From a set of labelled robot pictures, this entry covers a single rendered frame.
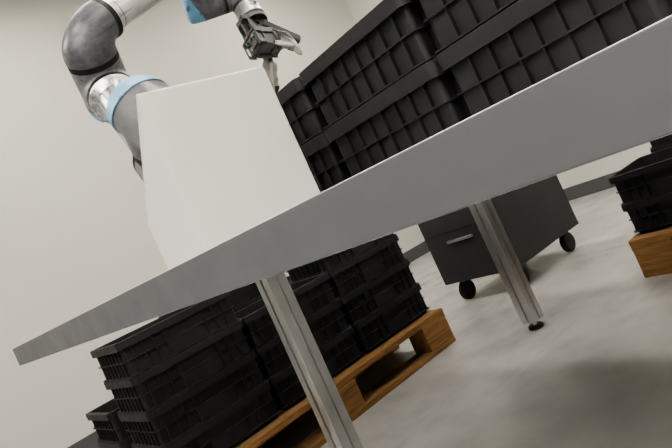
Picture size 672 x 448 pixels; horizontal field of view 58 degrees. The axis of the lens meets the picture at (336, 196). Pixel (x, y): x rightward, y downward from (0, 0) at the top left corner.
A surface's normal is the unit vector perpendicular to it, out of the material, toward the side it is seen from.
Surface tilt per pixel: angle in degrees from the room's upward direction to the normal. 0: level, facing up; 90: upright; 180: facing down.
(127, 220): 90
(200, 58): 90
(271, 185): 90
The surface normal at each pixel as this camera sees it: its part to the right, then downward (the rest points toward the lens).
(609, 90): -0.71, 0.31
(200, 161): 0.57, -0.27
